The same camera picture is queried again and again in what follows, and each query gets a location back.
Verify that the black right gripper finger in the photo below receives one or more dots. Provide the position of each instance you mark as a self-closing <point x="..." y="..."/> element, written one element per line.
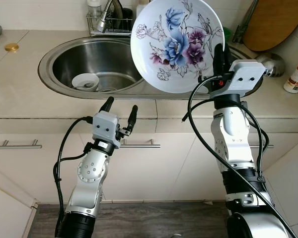
<point x="219" y="59"/>

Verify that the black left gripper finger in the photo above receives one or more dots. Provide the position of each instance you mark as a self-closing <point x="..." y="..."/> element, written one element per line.
<point x="107" y="105"/>
<point x="132" y="117"/>

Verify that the floral white plate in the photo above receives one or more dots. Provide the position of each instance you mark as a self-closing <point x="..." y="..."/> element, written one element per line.
<point x="174" y="44"/>

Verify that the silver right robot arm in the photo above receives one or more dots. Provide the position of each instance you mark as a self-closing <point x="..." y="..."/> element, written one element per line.
<point x="233" y="144"/>

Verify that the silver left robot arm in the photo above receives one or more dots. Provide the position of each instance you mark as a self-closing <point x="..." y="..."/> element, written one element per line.
<point x="92" y="173"/>

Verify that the cream kitchen base cabinet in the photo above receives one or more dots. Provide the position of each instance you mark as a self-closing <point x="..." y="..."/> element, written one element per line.
<point x="159" y="173"/>

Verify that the chrome kitchen faucet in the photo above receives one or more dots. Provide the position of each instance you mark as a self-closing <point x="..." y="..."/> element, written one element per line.
<point x="105" y="17"/>

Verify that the green plastic bowl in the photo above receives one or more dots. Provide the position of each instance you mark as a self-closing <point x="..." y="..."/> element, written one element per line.
<point x="227" y="33"/>

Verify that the white ceramic bowl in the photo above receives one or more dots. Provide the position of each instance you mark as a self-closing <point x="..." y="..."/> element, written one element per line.
<point x="78" y="79"/>

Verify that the stainless steel double sink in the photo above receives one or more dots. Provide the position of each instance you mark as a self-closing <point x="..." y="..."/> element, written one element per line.
<point x="104" y="57"/>

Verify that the round wooden cutting board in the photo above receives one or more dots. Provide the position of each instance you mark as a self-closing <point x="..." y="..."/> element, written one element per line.
<point x="278" y="25"/>

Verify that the white orange labelled bottle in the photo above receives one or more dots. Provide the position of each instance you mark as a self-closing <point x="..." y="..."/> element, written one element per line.
<point x="295" y="77"/>

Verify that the small clear glass jar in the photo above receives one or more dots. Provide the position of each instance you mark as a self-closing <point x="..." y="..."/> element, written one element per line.
<point x="94" y="9"/>

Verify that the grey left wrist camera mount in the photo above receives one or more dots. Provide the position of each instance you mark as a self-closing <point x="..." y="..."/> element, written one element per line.
<point x="105" y="128"/>

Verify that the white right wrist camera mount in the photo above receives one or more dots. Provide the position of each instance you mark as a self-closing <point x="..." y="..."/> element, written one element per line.
<point x="243" y="77"/>

